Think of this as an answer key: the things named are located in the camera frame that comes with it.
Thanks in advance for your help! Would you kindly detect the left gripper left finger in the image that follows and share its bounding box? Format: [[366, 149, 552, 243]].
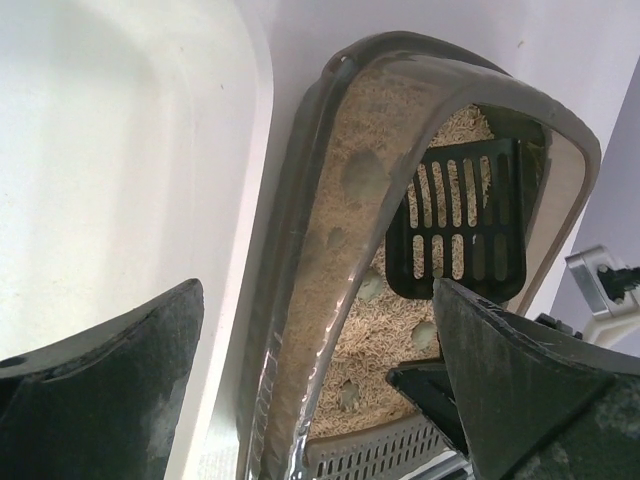
[[1, 279, 204, 479]]

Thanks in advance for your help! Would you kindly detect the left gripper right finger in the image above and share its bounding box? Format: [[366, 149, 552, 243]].
[[387, 279, 639, 479]]

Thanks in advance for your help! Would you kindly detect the grey litter clump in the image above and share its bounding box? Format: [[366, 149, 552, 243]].
[[341, 150, 389, 201], [357, 267, 384, 302], [411, 322, 437, 351], [339, 380, 361, 412], [326, 227, 346, 249]]

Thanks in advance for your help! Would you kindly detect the black slotted litter scoop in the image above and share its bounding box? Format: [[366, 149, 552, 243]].
[[385, 138, 526, 303]]

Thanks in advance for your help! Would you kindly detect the brown translucent litter box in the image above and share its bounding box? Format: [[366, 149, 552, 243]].
[[236, 31, 601, 479]]

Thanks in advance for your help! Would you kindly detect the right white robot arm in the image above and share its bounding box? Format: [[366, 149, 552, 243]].
[[535, 245, 639, 349]]

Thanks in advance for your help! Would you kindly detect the white plastic tray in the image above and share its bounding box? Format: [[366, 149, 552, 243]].
[[1, 1, 273, 479]]

